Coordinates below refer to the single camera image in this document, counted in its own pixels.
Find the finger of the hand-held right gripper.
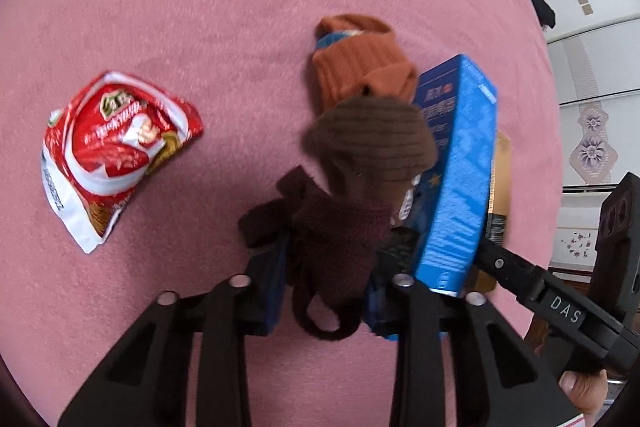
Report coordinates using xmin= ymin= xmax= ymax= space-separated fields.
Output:
xmin=472 ymin=234 xmax=547 ymax=305

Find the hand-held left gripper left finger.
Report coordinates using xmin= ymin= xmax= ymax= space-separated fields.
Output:
xmin=57 ymin=234 xmax=291 ymax=427

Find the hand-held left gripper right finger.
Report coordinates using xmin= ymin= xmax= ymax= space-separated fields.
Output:
xmin=364 ymin=227 xmax=576 ymax=427

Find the blue cardboard box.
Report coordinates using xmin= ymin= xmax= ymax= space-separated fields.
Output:
xmin=400 ymin=53 xmax=499 ymax=299

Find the brown knitted glove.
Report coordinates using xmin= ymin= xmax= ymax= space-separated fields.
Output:
xmin=237 ymin=97 xmax=438 ymax=343

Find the person's right hand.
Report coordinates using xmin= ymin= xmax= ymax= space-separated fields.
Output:
xmin=559 ymin=369 xmax=610 ymax=420

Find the gold cardboard box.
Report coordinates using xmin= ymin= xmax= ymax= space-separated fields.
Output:
xmin=470 ymin=130 xmax=513 ymax=294

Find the white floral wardrobe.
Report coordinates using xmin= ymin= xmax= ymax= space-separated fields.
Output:
xmin=545 ymin=19 xmax=640 ymax=278

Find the red snack packet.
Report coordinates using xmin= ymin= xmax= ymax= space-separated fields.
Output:
xmin=40 ymin=70 xmax=205 ymax=255

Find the orange knitted sock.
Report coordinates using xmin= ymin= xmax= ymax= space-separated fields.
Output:
xmin=312 ymin=13 xmax=419 ymax=114

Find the pink bed sheet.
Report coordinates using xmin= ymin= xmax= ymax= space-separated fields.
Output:
xmin=0 ymin=0 xmax=566 ymax=427

